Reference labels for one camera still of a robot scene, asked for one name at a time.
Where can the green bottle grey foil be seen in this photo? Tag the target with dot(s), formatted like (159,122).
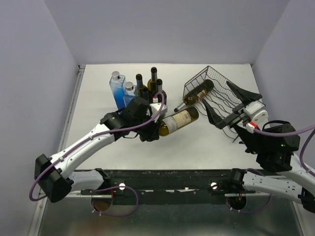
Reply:
(144,93)

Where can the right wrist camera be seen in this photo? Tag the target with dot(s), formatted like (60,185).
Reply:
(256,112)

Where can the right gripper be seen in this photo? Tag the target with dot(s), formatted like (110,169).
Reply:
(244,97)

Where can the black mounting base plate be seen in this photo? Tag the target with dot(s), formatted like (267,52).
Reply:
(169,187)

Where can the short blue glass bottle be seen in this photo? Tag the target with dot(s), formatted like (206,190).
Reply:
(130,92)

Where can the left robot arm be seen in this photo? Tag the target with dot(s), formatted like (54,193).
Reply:
(56,176)

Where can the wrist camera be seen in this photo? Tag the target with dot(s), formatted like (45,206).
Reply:
(156,105)
(256,112)

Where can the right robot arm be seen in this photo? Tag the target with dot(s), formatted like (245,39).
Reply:
(274,148)

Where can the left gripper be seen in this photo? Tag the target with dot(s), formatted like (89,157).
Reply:
(153,133)

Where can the dark green bottle left rear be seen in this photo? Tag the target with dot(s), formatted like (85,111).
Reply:
(140,86)

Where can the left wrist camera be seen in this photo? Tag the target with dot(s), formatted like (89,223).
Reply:
(156,105)

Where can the green wine bottle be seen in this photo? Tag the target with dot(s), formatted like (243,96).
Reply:
(160,89)
(178,120)
(195,95)

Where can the rear tall green bottle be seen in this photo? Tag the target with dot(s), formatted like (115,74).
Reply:
(152,83)

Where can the black wire wine rack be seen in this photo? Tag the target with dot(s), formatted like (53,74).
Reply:
(221,98)

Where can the tall blue glass bottle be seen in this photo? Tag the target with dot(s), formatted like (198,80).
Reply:
(117,86)

